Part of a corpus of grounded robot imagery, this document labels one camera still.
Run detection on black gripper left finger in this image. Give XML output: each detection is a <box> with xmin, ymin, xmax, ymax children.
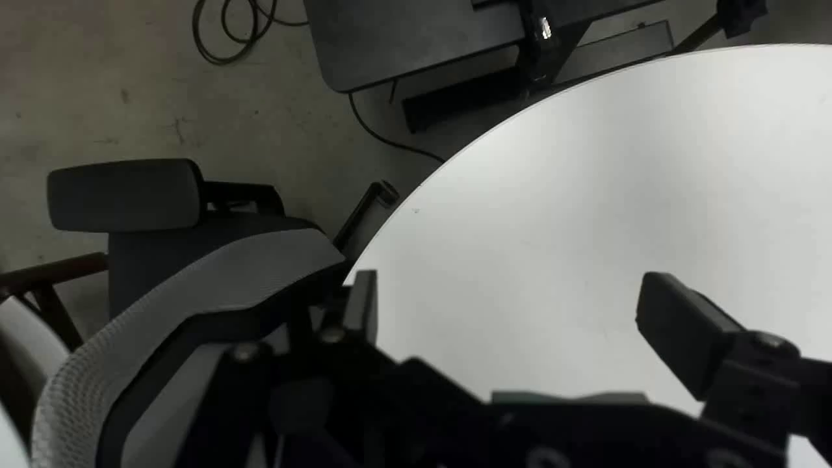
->
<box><xmin>256</xmin><ymin>269</ymin><xmax>489</xmax><ymax>468</ymax></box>

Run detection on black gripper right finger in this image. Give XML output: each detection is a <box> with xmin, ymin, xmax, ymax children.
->
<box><xmin>633</xmin><ymin>271</ymin><xmax>832</xmax><ymax>440</ymax></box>

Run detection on grey mesh office chair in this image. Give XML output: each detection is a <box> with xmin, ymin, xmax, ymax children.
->
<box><xmin>29</xmin><ymin>157</ymin><xmax>402</xmax><ymax>468</ymax></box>

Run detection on thin black floor cable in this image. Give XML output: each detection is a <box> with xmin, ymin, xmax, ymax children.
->
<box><xmin>345</xmin><ymin>88</ymin><xmax>447</xmax><ymax>165</ymax></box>

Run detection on looped black floor cable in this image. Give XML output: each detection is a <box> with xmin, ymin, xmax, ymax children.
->
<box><xmin>189</xmin><ymin>0</ymin><xmax>312</xmax><ymax>67</ymax></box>

